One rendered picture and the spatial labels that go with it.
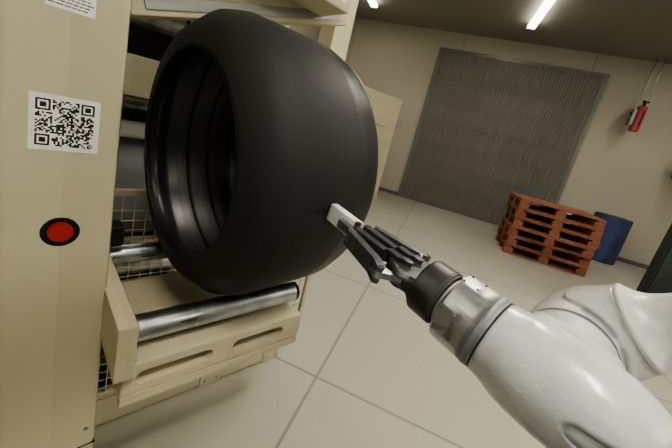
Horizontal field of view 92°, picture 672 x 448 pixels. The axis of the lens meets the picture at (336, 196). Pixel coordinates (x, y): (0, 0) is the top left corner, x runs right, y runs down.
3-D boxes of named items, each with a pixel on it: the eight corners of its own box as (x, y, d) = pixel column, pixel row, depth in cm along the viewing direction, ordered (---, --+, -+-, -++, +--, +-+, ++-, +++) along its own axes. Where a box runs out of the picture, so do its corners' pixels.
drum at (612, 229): (605, 258, 629) (624, 217, 611) (620, 268, 576) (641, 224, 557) (572, 248, 645) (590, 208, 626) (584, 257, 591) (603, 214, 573)
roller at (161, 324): (128, 348, 52) (129, 320, 52) (122, 339, 55) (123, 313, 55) (300, 302, 76) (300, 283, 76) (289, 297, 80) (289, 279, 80)
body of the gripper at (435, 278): (476, 272, 42) (420, 235, 48) (444, 283, 36) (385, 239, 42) (451, 317, 44) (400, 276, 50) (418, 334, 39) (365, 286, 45)
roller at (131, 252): (99, 269, 72) (101, 252, 71) (96, 259, 75) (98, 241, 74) (243, 252, 96) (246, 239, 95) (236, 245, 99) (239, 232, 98)
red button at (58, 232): (46, 243, 47) (47, 224, 46) (45, 238, 48) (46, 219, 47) (73, 241, 49) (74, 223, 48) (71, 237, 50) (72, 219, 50)
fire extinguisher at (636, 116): (634, 132, 588) (648, 102, 576) (640, 132, 572) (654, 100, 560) (621, 130, 594) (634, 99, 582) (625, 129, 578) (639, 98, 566)
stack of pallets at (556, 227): (500, 252, 494) (520, 198, 475) (492, 238, 571) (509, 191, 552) (586, 279, 464) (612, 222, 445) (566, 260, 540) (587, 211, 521)
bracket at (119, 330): (112, 386, 49) (117, 330, 47) (80, 264, 76) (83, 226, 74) (137, 377, 51) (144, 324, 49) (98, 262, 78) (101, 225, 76)
